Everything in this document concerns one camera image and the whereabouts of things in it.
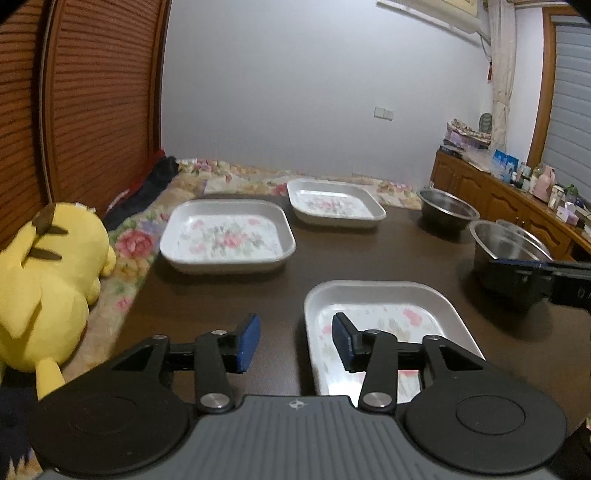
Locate medium stainless steel bowl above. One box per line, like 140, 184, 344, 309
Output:
469, 220, 553, 274

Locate floral white square plate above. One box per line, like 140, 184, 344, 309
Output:
304, 280, 483, 403
159, 199, 297, 275
287, 179, 387, 229

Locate large stainless steel bowl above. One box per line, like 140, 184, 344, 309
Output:
497, 219, 551, 256

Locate wooden sideboard cabinet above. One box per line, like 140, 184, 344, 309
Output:
431, 151, 590, 263

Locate pink thermos bottle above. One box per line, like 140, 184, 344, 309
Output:
533, 166, 556, 204

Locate small stainless steel bowl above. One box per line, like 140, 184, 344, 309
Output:
418, 188, 480, 233

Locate blue white box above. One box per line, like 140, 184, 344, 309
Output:
491, 150, 520, 183

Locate grey window blind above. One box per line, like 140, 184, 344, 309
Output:
542, 15, 591, 202

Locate stack of folded fabrics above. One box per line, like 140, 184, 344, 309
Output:
444, 118, 492, 151

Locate dark clothes on bed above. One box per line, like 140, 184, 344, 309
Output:
103, 156, 178, 231

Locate yellow plush toy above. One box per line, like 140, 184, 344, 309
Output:
1, 203, 116, 400

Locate cream curtain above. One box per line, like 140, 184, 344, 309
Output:
489, 0, 517, 153

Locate wooden louvered wardrobe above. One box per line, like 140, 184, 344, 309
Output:
1, 0, 171, 243

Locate white wall switch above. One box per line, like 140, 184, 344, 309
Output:
374, 107, 394, 121

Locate wall air conditioner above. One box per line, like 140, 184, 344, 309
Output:
378, 0, 482, 34

